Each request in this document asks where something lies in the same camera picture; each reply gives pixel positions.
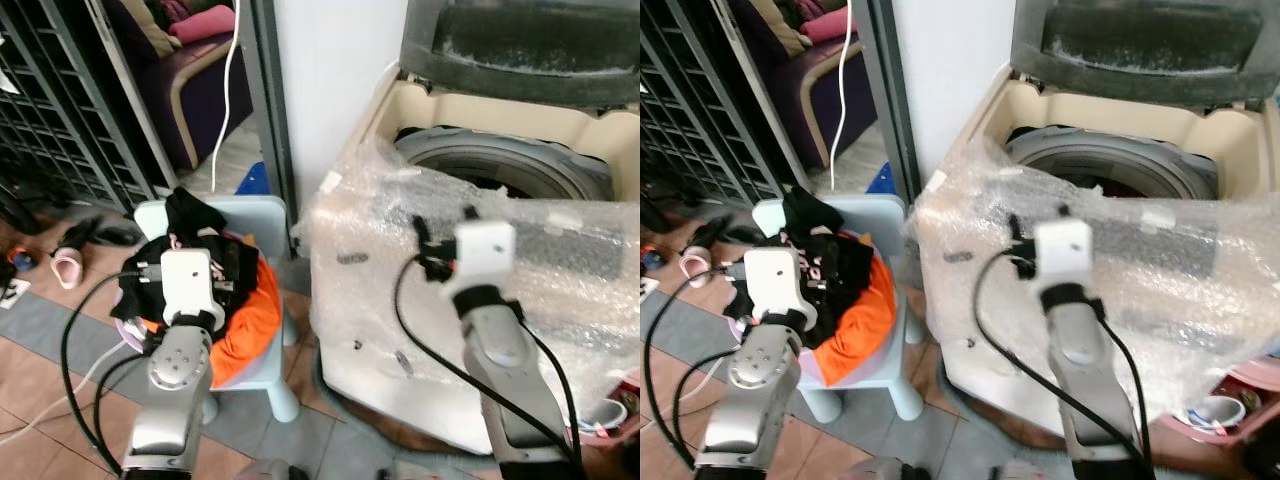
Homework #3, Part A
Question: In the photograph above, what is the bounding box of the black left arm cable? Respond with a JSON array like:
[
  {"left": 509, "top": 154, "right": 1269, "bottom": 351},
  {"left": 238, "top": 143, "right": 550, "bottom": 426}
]
[
  {"left": 59, "top": 266, "right": 167, "bottom": 473},
  {"left": 642, "top": 266, "right": 749, "bottom": 469}
]

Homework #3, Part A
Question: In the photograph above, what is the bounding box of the white bowl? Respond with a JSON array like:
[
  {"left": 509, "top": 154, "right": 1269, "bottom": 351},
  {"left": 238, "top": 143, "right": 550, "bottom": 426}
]
[
  {"left": 574, "top": 397, "right": 630, "bottom": 435},
  {"left": 1184, "top": 394, "right": 1248, "bottom": 435}
]

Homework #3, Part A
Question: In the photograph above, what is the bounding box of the black shoe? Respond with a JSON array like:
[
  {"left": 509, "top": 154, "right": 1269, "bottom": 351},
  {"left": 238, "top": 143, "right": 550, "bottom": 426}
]
[
  {"left": 58, "top": 217, "right": 143, "bottom": 253},
  {"left": 688, "top": 217, "right": 733, "bottom": 253}
]

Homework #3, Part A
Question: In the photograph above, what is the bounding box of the dark grey washer lid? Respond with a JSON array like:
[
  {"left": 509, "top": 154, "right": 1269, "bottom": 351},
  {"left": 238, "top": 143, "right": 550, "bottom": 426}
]
[
  {"left": 399, "top": 0, "right": 641, "bottom": 109},
  {"left": 1008, "top": 0, "right": 1280, "bottom": 109}
]

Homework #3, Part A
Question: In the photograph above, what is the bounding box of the pink cushion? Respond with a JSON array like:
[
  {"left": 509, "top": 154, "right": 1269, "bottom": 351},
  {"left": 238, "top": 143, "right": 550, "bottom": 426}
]
[
  {"left": 167, "top": 4, "right": 239, "bottom": 47},
  {"left": 799, "top": 7, "right": 861, "bottom": 47}
]

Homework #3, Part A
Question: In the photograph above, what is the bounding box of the orange garment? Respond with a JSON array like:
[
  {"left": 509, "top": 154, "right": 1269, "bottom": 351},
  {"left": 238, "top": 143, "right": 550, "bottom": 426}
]
[
  {"left": 808, "top": 253, "right": 899, "bottom": 378},
  {"left": 205, "top": 253, "right": 285, "bottom": 388}
]

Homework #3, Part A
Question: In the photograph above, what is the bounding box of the white floor cable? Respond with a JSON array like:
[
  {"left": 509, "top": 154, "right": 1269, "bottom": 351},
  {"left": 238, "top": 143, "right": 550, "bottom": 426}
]
[
  {"left": 0, "top": 340, "right": 133, "bottom": 448},
  {"left": 650, "top": 352, "right": 733, "bottom": 426}
]

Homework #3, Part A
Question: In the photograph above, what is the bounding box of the black garment pile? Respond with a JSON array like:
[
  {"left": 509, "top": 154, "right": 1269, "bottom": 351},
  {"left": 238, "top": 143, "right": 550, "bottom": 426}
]
[
  {"left": 718, "top": 186, "right": 878, "bottom": 349},
  {"left": 112, "top": 187, "right": 263, "bottom": 333}
]

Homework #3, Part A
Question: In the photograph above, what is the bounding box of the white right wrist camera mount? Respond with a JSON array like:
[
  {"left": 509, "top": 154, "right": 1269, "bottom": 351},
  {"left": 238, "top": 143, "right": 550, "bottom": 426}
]
[
  {"left": 448, "top": 221, "right": 519, "bottom": 301},
  {"left": 1032, "top": 218, "right": 1095, "bottom": 297}
]

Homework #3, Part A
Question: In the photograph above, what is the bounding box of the clear bubble wrap sheet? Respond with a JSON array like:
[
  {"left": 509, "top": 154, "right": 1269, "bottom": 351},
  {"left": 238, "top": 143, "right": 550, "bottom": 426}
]
[
  {"left": 903, "top": 138, "right": 1280, "bottom": 403},
  {"left": 298, "top": 138, "right": 641, "bottom": 403}
]

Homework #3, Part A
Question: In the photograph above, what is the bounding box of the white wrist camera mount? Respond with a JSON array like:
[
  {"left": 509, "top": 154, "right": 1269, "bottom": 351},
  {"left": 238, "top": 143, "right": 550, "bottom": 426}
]
[
  {"left": 744, "top": 247, "right": 820, "bottom": 327},
  {"left": 1032, "top": 218, "right": 1095, "bottom": 297},
  {"left": 159, "top": 248, "right": 227, "bottom": 331},
  {"left": 448, "top": 221, "right": 519, "bottom": 301}
]

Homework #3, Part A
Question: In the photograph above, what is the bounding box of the purple sofa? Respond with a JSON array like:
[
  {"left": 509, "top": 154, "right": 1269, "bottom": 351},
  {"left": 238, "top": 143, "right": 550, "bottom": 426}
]
[
  {"left": 104, "top": 0, "right": 257, "bottom": 173},
  {"left": 728, "top": 0, "right": 883, "bottom": 169}
]

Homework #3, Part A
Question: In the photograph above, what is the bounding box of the white hanging cable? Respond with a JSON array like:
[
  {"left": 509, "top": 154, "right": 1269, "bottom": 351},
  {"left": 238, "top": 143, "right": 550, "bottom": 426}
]
[
  {"left": 209, "top": 0, "right": 244, "bottom": 193},
  {"left": 829, "top": 0, "right": 855, "bottom": 193}
]

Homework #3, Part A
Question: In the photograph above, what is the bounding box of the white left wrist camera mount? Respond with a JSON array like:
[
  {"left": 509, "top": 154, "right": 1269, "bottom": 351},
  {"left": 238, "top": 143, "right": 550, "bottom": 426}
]
[
  {"left": 744, "top": 247, "right": 820, "bottom": 327},
  {"left": 159, "top": 248, "right": 227, "bottom": 331}
]

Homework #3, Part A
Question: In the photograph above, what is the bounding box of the black metal grille gate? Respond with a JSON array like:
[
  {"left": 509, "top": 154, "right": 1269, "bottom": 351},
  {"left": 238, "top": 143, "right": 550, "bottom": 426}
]
[
  {"left": 0, "top": 0, "right": 153, "bottom": 213},
  {"left": 640, "top": 0, "right": 783, "bottom": 205}
]

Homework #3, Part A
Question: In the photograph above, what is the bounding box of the dark grey door frame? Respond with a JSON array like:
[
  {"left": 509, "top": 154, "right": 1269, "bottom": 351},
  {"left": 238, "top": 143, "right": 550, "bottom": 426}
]
[
  {"left": 238, "top": 0, "right": 298, "bottom": 233},
  {"left": 863, "top": 0, "right": 923, "bottom": 205}
]

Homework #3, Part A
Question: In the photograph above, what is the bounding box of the light blue plastic chair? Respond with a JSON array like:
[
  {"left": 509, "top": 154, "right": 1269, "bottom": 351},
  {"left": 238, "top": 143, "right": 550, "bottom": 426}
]
[
  {"left": 750, "top": 194, "right": 927, "bottom": 424},
  {"left": 132, "top": 194, "right": 302, "bottom": 424}
]

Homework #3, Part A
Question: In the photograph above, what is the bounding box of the pink plastic basin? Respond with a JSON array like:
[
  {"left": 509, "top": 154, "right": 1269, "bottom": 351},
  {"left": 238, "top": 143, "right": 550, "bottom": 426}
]
[
  {"left": 1163, "top": 362, "right": 1280, "bottom": 448},
  {"left": 563, "top": 376, "right": 641, "bottom": 453}
]

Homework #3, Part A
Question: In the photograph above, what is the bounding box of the beige top-load washing machine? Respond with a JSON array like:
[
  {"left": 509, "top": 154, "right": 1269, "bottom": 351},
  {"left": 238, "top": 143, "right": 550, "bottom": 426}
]
[
  {"left": 308, "top": 60, "right": 641, "bottom": 453},
  {"left": 912, "top": 64, "right": 1280, "bottom": 443}
]

